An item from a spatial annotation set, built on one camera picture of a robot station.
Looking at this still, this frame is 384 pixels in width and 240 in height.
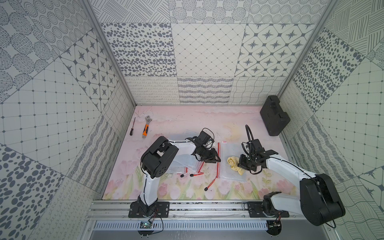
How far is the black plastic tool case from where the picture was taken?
918 millimetres

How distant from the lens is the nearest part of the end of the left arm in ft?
2.61

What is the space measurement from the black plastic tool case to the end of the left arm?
0.43 m
